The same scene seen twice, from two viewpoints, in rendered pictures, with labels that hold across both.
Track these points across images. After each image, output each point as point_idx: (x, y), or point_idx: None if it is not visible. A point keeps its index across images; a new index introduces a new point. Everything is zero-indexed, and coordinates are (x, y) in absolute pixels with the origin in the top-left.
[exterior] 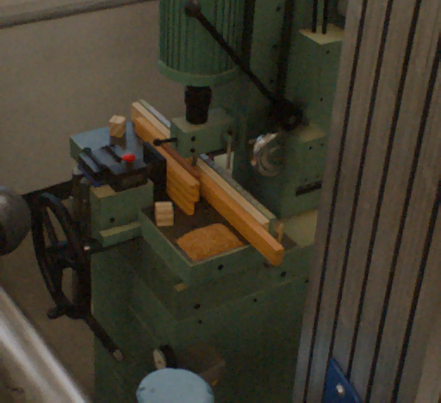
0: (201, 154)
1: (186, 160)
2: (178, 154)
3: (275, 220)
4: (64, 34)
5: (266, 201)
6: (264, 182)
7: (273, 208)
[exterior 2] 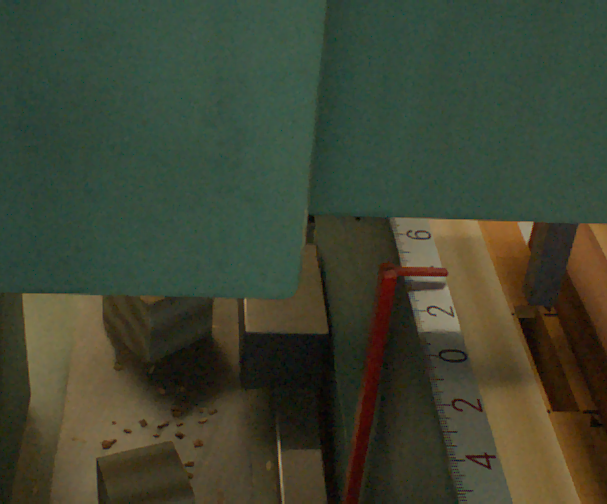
0: (444, 335)
1: (555, 413)
2: None
3: (40, 411)
4: None
5: (13, 443)
6: None
7: (24, 400)
